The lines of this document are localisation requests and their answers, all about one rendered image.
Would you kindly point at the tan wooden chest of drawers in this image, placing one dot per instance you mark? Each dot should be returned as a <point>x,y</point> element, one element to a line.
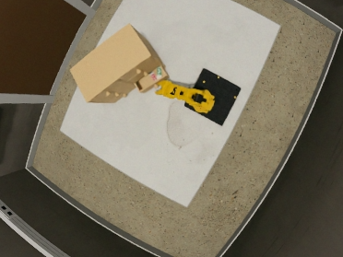
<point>116,56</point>

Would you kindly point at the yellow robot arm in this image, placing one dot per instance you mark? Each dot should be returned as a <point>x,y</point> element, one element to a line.
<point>181,93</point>

